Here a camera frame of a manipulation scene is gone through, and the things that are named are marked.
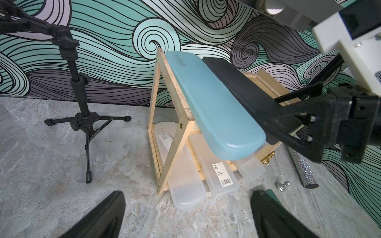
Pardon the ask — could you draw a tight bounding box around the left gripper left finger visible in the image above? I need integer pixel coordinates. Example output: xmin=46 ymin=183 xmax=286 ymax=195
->
xmin=61 ymin=190 xmax=126 ymax=238

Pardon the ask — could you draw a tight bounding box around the glittery silver tube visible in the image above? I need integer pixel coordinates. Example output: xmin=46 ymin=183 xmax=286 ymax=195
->
xmin=287 ymin=146 xmax=319 ymax=189

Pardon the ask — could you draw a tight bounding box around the black wall-mounted tray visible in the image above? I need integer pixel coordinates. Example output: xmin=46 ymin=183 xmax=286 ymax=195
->
xmin=239 ymin=0 xmax=343 ymax=31

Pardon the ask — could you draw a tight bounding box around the gold knob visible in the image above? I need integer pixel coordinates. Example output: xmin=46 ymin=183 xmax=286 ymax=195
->
xmin=261 ymin=151 xmax=276 ymax=165

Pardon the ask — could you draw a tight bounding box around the light blue pencil case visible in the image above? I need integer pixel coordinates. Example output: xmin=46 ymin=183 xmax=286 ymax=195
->
xmin=165 ymin=51 xmax=266 ymax=161

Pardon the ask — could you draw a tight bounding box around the black pencil case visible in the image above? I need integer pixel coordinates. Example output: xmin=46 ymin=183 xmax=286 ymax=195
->
xmin=201 ymin=56 xmax=303 ymax=146

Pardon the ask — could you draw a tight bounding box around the black mini tripod stand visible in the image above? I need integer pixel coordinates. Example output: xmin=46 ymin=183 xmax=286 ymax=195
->
xmin=1 ymin=1 xmax=132 ymax=183

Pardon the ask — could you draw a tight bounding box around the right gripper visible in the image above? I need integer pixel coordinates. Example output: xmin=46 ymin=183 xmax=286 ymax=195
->
xmin=262 ymin=82 xmax=381 ymax=164

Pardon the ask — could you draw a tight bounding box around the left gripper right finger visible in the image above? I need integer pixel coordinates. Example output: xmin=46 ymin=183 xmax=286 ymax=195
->
xmin=251 ymin=190 xmax=317 ymax=238

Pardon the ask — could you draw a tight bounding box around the wooden two-tier shelf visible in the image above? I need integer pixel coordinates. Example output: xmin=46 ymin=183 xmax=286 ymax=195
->
xmin=147 ymin=47 xmax=304 ymax=195

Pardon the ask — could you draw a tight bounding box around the translucent rectangular pencil case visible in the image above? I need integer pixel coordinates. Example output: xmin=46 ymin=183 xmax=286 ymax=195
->
xmin=232 ymin=154 xmax=266 ymax=182

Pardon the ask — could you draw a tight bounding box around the dark green pencil case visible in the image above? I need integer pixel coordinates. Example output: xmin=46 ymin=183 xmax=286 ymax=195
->
xmin=265 ymin=189 xmax=282 ymax=206

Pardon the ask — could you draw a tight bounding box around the silver knob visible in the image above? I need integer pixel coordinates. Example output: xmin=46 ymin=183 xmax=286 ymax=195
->
xmin=275 ymin=181 xmax=291 ymax=192

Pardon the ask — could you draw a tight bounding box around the translucent case with barcode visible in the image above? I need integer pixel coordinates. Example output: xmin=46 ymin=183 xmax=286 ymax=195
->
xmin=189 ymin=134 xmax=240 ymax=197

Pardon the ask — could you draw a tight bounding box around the rounded translucent pencil case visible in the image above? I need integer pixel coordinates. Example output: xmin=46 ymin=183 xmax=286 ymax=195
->
xmin=154 ymin=122 xmax=206 ymax=210

